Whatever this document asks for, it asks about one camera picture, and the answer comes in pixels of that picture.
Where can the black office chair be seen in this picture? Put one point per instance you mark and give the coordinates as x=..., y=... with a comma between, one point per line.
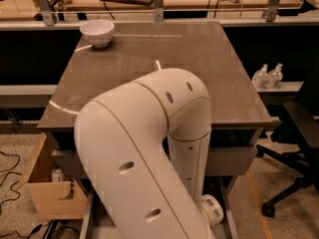
x=299, y=125

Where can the small white can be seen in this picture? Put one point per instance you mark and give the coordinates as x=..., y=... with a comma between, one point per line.
x=57, y=175

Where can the clear sanitizer bottle left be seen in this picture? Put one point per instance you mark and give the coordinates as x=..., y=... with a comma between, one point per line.
x=260, y=77

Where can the open grey middle drawer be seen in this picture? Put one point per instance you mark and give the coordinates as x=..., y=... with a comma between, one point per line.
x=97, y=224

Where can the grey drawer cabinet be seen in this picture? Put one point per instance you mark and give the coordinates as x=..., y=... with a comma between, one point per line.
x=138, y=49

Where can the white ceramic bowl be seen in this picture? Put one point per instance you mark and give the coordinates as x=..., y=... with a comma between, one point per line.
x=98, y=33

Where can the cardboard box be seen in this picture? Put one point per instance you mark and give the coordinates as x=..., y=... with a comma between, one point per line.
x=62, y=200

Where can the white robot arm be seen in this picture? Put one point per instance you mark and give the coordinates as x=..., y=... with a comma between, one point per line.
x=144, y=147

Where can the wooden desk behind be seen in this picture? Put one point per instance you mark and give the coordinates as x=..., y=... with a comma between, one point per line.
x=15, y=10

